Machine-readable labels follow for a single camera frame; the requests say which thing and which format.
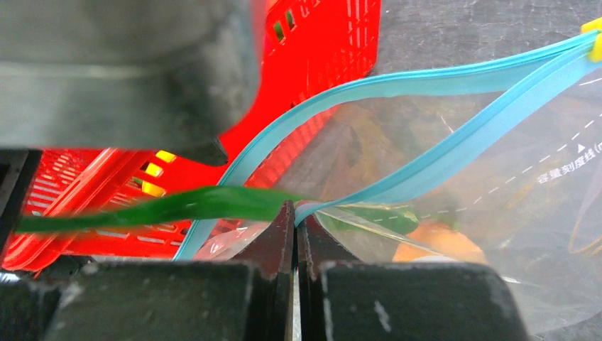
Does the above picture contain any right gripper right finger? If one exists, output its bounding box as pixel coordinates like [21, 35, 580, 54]
[297, 217, 528, 340]

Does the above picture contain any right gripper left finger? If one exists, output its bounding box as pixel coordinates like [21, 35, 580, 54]
[45, 201, 295, 340]

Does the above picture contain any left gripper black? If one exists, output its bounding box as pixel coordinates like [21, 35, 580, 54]
[1, 1, 263, 166]

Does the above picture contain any long green chili pepper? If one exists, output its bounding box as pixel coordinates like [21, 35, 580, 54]
[16, 185, 420, 237]

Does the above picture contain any yellow orange peach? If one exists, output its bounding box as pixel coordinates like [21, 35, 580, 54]
[393, 220, 487, 264]

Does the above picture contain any clear zip top bag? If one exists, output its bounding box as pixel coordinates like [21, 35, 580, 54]
[173, 18, 602, 336]

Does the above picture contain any red plastic basket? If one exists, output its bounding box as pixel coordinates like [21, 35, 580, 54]
[1, 0, 381, 272]

